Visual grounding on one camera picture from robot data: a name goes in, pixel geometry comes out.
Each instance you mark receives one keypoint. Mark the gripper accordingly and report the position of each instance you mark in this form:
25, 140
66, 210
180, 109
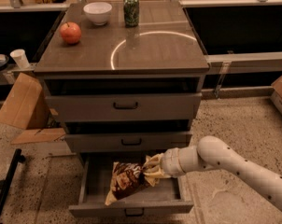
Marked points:
171, 162

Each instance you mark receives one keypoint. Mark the brown chip bag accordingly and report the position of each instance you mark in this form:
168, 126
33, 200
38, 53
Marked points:
126, 180

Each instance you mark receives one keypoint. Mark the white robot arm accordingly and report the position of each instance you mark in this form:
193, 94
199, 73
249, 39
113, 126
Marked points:
212, 153

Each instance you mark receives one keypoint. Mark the bottom grey drawer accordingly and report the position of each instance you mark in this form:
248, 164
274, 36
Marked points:
168, 197

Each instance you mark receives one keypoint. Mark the grey drawer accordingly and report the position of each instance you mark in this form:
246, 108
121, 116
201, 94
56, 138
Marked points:
110, 142
168, 197
125, 107

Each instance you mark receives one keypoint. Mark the top grey drawer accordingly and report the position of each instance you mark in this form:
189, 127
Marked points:
125, 107

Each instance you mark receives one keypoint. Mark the middle grey drawer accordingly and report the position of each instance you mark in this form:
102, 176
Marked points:
110, 142

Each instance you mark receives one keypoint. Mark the grey drawer cabinet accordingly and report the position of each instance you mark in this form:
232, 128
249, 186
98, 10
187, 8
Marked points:
161, 55

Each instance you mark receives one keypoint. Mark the flat cardboard flap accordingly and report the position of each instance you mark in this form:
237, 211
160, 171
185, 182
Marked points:
38, 136

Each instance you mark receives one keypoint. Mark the brown cardboard box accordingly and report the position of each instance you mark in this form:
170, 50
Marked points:
25, 106

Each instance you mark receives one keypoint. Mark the black metal bar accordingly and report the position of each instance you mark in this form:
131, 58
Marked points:
5, 183

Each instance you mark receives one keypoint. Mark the red apple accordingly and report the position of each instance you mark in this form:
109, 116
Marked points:
70, 33

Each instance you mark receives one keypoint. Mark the white bowl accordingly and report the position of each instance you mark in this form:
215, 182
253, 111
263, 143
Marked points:
98, 12

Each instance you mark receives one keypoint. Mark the green soda can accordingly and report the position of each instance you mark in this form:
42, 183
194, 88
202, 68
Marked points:
131, 12

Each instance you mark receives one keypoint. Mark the white paper cup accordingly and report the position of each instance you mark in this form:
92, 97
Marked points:
19, 57

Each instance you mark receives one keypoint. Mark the clear plastic bracket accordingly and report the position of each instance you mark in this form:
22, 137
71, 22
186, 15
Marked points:
224, 70

